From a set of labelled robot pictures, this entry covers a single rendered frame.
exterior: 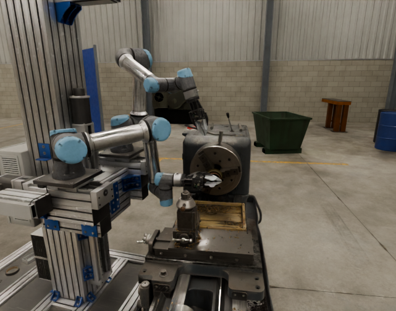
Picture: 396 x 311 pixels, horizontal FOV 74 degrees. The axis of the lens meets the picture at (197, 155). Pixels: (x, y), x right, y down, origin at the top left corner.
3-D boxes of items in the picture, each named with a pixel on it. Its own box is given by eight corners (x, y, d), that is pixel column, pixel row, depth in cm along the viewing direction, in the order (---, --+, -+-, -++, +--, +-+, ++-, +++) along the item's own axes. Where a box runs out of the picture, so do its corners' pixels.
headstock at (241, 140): (193, 166, 240) (192, 123, 230) (246, 168, 234) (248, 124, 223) (179, 192, 184) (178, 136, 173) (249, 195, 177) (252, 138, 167)
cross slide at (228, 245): (157, 233, 122) (157, 224, 121) (251, 240, 117) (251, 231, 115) (145, 256, 106) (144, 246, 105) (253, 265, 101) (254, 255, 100)
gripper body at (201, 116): (191, 123, 139) (184, 101, 136) (193, 121, 147) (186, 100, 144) (205, 119, 137) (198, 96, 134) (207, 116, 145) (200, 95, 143)
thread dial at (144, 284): (143, 299, 102) (141, 278, 100) (152, 300, 102) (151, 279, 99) (140, 307, 99) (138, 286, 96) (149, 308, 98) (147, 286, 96)
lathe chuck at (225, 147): (189, 185, 174) (194, 139, 165) (236, 193, 171) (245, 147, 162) (186, 190, 166) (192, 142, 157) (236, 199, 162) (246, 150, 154)
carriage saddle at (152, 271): (158, 242, 126) (157, 231, 124) (257, 250, 120) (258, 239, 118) (135, 289, 97) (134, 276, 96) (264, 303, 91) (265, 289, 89)
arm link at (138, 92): (124, 131, 182) (123, 46, 163) (143, 129, 192) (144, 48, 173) (133, 136, 175) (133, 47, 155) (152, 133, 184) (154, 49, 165)
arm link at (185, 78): (183, 70, 143) (193, 65, 136) (189, 90, 145) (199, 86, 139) (172, 73, 138) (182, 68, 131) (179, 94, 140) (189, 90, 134)
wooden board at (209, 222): (185, 205, 164) (185, 199, 162) (244, 208, 159) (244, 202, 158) (174, 231, 135) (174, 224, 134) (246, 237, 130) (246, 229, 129)
